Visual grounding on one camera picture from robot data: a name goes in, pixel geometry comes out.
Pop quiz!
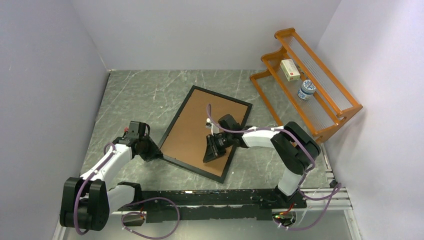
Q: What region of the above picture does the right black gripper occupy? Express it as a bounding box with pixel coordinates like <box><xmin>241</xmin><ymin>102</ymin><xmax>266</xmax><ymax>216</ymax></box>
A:
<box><xmin>203</xmin><ymin>132</ymin><xmax>233</xmax><ymax>163</ymax></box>

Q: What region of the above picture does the brown backing board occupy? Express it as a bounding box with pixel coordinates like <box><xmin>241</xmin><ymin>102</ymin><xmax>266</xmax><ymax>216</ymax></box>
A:
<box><xmin>161</xmin><ymin>89</ymin><xmax>249</xmax><ymax>178</ymax></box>

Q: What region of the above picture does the black picture frame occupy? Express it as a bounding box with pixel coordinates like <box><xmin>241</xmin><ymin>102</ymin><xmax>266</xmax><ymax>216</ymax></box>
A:
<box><xmin>156</xmin><ymin>85</ymin><xmax>254</xmax><ymax>184</ymax></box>

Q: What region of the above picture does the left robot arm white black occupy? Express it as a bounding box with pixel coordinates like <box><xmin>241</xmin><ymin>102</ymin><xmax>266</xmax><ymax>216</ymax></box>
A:
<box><xmin>59</xmin><ymin>121</ymin><xmax>163</xmax><ymax>235</ymax></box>

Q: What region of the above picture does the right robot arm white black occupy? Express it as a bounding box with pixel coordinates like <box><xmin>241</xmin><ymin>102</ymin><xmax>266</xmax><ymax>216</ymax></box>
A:
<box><xmin>203</xmin><ymin>114</ymin><xmax>321</xmax><ymax>208</ymax></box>

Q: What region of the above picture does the orange wooden rack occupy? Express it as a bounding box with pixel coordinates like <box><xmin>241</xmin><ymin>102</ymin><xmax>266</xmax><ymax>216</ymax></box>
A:
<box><xmin>250</xmin><ymin>28</ymin><xmax>363</xmax><ymax>143</ymax></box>

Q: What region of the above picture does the white red carton box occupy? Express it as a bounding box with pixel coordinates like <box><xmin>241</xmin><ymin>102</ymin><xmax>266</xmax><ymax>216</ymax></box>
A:
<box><xmin>280</xmin><ymin>58</ymin><xmax>301</xmax><ymax>82</ymax></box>

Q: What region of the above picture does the blue white ceramic jar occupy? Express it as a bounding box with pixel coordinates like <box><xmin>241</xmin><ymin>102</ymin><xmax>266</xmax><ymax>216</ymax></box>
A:
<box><xmin>297</xmin><ymin>79</ymin><xmax>317</xmax><ymax>100</ymax></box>

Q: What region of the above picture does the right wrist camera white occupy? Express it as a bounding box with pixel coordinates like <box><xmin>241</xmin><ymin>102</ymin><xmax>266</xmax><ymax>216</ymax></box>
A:
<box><xmin>205</xmin><ymin>118</ymin><xmax>215</xmax><ymax>135</ymax></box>

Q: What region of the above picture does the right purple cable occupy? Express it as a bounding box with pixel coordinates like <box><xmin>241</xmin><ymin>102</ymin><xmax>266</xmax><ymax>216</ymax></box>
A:
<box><xmin>205</xmin><ymin>103</ymin><xmax>343</xmax><ymax>232</ymax></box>

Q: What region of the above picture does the aluminium rail profile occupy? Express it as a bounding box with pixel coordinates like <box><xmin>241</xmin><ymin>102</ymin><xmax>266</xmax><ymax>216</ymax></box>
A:
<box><xmin>60</xmin><ymin>187</ymin><xmax>353</xmax><ymax>215</ymax></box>

